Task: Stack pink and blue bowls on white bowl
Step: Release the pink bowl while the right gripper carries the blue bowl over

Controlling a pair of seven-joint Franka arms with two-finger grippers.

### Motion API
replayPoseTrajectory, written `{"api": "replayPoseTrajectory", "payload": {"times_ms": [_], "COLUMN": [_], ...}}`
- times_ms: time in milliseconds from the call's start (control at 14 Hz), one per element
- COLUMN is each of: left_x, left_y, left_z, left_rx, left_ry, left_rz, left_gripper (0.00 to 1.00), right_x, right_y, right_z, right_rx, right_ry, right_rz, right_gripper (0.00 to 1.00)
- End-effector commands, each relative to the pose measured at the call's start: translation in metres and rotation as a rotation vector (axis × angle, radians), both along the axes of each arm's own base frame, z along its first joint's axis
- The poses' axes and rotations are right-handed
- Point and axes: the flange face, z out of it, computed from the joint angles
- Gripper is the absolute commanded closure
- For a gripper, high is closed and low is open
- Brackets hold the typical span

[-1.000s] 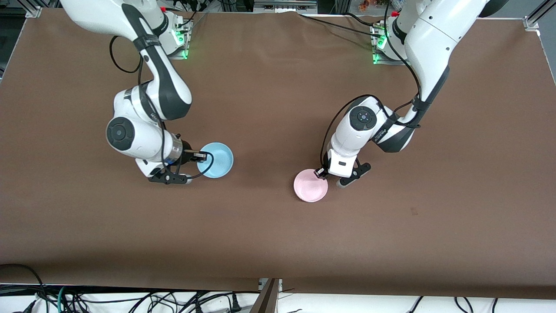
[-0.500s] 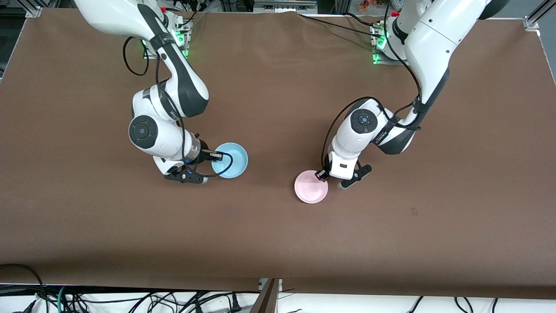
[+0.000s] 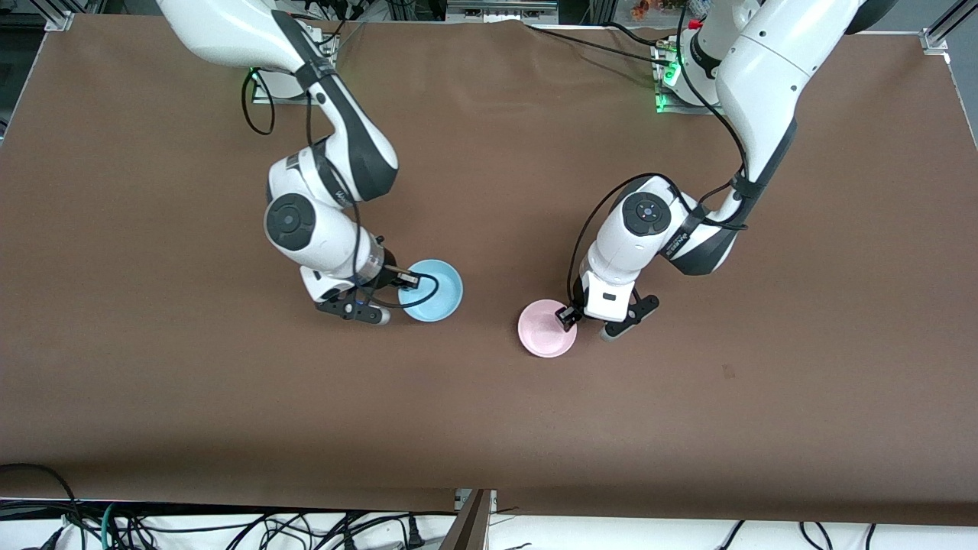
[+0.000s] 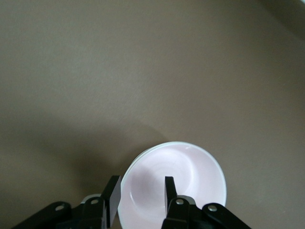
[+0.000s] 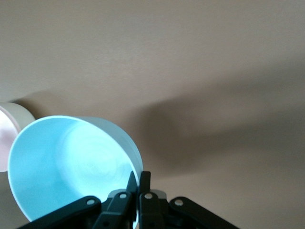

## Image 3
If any pink bowl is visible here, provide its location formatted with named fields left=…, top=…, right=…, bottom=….
left=518, top=299, right=578, bottom=359

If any blue bowl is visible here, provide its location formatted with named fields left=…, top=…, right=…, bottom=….
left=398, top=259, right=465, bottom=322

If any brown table cover sheet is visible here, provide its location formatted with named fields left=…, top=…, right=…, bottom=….
left=0, top=14, right=978, bottom=528

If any brown wooden beam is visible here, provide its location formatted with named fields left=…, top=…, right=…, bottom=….
left=442, top=489, right=494, bottom=550

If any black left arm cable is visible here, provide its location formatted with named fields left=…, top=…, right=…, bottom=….
left=567, top=0, right=753, bottom=306

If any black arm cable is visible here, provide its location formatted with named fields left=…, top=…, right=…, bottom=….
left=567, top=0, right=753, bottom=306
left=241, top=67, right=440, bottom=310

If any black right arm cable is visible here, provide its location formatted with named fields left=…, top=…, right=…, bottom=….
left=241, top=67, right=440, bottom=310

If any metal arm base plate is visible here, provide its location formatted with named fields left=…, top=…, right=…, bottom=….
left=251, top=73, right=305, bottom=105
left=656, top=88, right=723, bottom=115

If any long black table cable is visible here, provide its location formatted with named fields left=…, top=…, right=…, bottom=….
left=523, top=21, right=677, bottom=70

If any short black table cable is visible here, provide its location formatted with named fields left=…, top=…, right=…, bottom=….
left=604, top=21, right=673, bottom=48

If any thick black floor cable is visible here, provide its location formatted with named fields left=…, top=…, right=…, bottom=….
left=0, top=463, right=81, bottom=550

